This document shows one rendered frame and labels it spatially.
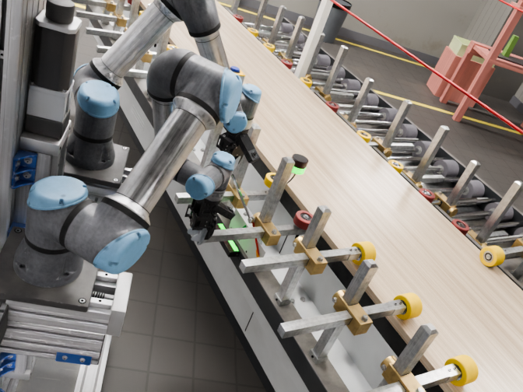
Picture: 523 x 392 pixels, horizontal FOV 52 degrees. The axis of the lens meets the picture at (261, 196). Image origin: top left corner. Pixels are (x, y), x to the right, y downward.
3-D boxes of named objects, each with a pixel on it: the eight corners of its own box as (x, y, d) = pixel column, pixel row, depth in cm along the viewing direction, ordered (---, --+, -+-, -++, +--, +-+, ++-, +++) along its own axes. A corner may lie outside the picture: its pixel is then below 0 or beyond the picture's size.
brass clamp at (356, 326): (352, 336, 155) (359, 324, 152) (328, 302, 164) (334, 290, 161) (367, 333, 158) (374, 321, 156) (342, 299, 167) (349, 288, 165)
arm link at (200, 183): (170, 189, 157) (189, 176, 167) (203, 206, 155) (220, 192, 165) (177, 166, 153) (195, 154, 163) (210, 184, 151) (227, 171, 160)
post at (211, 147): (199, 179, 238) (226, 88, 214) (195, 173, 241) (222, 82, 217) (208, 179, 240) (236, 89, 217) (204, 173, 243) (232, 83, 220)
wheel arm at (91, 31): (85, 36, 298) (86, 28, 296) (84, 33, 300) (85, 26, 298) (159, 45, 321) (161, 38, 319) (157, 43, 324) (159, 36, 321)
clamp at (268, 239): (265, 246, 193) (269, 236, 191) (249, 222, 202) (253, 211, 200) (278, 245, 196) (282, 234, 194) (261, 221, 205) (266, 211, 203)
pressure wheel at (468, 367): (468, 363, 150) (444, 354, 156) (465, 390, 151) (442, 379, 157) (481, 359, 153) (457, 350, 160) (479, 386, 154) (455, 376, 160)
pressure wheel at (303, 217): (293, 246, 203) (303, 222, 197) (282, 232, 208) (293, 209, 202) (309, 244, 207) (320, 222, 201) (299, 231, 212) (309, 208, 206)
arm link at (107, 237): (71, 253, 120) (200, 70, 135) (126, 286, 117) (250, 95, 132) (50, 239, 108) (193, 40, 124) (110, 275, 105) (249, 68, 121)
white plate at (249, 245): (256, 271, 199) (265, 252, 194) (228, 226, 216) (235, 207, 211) (257, 271, 199) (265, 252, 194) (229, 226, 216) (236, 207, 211)
